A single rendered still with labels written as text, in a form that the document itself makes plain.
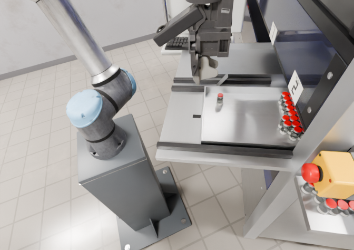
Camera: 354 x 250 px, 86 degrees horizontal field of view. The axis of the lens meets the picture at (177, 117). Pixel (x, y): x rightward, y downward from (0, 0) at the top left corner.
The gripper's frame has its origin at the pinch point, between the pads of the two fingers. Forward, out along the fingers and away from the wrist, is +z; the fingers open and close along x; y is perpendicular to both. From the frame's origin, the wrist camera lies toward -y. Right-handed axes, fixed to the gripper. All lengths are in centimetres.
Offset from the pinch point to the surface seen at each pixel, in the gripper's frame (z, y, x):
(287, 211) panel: 53, 35, -12
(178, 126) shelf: 21.6, -6.9, 2.0
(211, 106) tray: 21.4, 4.4, 12.3
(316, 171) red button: 8.2, 25.6, -18.4
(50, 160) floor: 109, -134, 26
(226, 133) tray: 21.4, 9.7, 0.0
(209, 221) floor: 110, 7, -6
